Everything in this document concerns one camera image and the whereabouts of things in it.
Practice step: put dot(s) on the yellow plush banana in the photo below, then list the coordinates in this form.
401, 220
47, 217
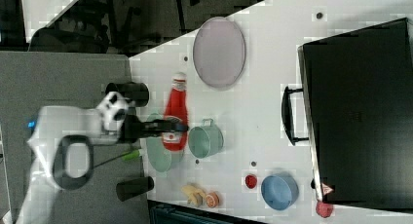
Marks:
195, 195

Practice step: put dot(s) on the green slotted spatula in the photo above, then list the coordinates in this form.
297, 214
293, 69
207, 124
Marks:
133, 154

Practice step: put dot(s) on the dark grey cylinder object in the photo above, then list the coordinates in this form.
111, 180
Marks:
129, 189

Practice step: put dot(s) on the red plush ketchup bottle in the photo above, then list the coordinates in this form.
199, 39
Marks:
176, 110

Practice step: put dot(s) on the silver black toaster oven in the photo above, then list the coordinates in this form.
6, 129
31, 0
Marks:
357, 89

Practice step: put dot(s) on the small red strawberry toy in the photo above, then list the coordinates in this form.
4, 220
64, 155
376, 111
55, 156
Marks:
250, 181

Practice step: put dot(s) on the lavender round plate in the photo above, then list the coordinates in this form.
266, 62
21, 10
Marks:
219, 53

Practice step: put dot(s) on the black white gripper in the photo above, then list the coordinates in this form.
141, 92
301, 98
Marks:
117, 120

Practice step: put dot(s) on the green cup with handle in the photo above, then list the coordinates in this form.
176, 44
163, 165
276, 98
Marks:
206, 139

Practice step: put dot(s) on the blue cup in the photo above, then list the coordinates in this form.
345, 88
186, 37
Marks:
279, 191

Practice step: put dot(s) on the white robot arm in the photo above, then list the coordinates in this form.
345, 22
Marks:
63, 141

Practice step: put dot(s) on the orange slice plush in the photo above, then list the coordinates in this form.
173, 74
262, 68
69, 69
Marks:
212, 200

